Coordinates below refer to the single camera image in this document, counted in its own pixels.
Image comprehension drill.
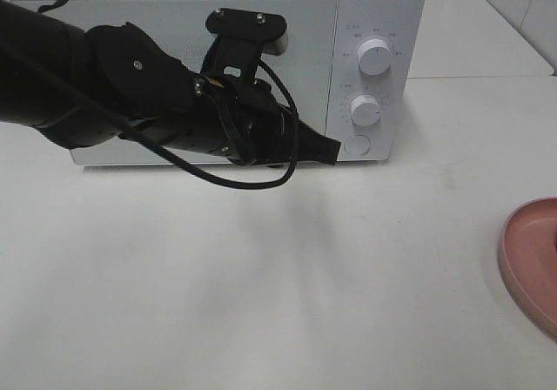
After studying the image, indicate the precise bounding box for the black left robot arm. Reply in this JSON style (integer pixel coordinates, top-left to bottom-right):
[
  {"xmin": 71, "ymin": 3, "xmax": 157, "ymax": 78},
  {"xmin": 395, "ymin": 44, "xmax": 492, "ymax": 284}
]
[{"xmin": 1, "ymin": 2, "xmax": 340, "ymax": 165}]

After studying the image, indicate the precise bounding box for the black left camera cable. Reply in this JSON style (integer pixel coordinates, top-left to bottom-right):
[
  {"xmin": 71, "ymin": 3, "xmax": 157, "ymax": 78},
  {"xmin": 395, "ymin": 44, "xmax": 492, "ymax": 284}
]
[{"xmin": 0, "ymin": 0, "xmax": 301, "ymax": 189}]

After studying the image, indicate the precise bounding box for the white microwave door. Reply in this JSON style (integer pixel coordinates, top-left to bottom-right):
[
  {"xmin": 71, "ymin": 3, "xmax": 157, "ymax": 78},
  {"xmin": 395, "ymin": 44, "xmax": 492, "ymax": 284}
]
[{"xmin": 50, "ymin": 0, "xmax": 337, "ymax": 134}]

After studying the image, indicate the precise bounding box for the pink round plate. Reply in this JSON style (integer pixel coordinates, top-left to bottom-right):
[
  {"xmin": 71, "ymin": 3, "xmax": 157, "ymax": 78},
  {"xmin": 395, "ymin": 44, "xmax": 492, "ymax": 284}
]
[{"xmin": 498, "ymin": 197, "xmax": 556, "ymax": 339}]

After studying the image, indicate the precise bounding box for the round white door button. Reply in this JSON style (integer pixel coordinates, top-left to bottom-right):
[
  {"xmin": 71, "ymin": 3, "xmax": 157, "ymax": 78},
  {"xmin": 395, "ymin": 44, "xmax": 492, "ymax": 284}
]
[{"xmin": 344, "ymin": 135, "xmax": 371, "ymax": 157}]

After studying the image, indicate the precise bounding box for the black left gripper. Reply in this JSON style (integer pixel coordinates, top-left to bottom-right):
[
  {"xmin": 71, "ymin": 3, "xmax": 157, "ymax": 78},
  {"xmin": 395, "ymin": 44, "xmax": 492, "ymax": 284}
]
[{"xmin": 191, "ymin": 76, "xmax": 340, "ymax": 166}]

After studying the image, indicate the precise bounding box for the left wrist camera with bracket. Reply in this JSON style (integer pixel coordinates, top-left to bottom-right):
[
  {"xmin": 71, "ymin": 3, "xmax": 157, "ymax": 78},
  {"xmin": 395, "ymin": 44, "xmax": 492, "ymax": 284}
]
[{"xmin": 201, "ymin": 8, "xmax": 288, "ymax": 84}]

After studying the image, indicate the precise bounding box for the upper white power knob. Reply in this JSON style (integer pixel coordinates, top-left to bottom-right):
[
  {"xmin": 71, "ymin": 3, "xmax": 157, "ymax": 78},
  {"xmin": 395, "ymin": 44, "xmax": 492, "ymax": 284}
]
[{"xmin": 357, "ymin": 36, "xmax": 393, "ymax": 76}]

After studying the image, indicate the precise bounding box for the white microwave oven body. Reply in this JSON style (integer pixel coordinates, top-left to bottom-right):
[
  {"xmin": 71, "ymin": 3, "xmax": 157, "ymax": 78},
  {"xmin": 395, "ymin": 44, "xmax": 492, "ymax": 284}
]
[{"xmin": 8, "ymin": 0, "xmax": 426, "ymax": 174}]

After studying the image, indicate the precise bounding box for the white timer knob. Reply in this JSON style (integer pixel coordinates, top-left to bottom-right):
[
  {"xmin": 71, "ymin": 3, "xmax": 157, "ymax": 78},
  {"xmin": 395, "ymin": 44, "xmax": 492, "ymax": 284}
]
[{"xmin": 350, "ymin": 95, "xmax": 382, "ymax": 127}]

